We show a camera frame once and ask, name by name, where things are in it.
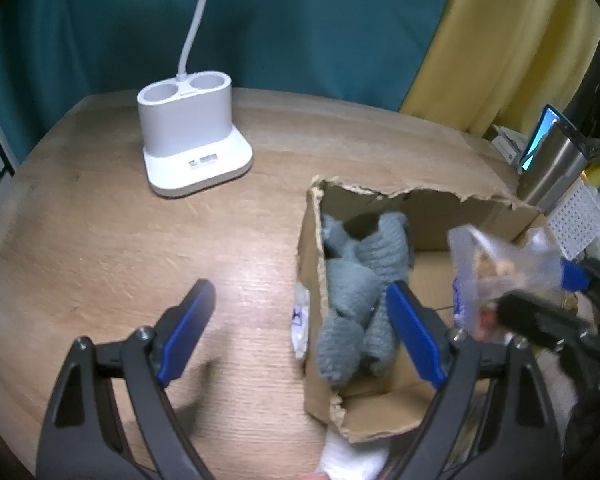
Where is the stainless steel travel mug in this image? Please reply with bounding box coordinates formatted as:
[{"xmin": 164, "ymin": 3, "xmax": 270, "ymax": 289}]
[{"xmin": 516, "ymin": 119, "xmax": 591, "ymax": 214}]

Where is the teal curtain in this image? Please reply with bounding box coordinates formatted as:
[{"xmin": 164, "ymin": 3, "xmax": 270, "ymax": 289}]
[{"xmin": 0, "ymin": 0, "xmax": 448, "ymax": 160}]

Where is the white perforated plastic basket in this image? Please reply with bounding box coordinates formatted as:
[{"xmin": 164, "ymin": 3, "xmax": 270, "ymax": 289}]
[{"xmin": 547, "ymin": 180, "xmax": 600, "ymax": 260}]

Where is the yellow curtain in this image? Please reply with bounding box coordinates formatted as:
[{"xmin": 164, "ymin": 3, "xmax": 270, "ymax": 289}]
[{"xmin": 400, "ymin": 0, "xmax": 600, "ymax": 136}]

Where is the bag of cotton swabs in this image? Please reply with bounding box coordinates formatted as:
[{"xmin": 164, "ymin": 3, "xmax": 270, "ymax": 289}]
[{"xmin": 290, "ymin": 282, "xmax": 310, "ymax": 362}]

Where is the white towel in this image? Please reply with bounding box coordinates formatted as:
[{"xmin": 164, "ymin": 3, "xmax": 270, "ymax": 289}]
[{"xmin": 315, "ymin": 429, "xmax": 390, "ymax": 480}]

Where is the brown cardboard box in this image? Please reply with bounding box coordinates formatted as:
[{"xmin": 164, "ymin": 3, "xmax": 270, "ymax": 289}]
[{"xmin": 297, "ymin": 178, "xmax": 546, "ymax": 443}]

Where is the white desk lamp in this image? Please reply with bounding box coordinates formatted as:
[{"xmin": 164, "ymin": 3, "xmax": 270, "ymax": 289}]
[{"xmin": 136, "ymin": 0, "xmax": 253, "ymax": 198}]

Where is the yellow sponge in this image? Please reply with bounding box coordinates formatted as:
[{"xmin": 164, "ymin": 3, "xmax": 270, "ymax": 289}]
[{"xmin": 584, "ymin": 164, "xmax": 600, "ymax": 188}]

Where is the grey knitted glove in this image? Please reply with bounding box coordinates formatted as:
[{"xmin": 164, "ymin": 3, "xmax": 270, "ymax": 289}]
[{"xmin": 316, "ymin": 211, "xmax": 414, "ymax": 388}]

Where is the clear bag of small items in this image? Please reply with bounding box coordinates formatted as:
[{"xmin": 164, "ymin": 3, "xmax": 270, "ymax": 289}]
[{"xmin": 448, "ymin": 224, "xmax": 567, "ymax": 342}]

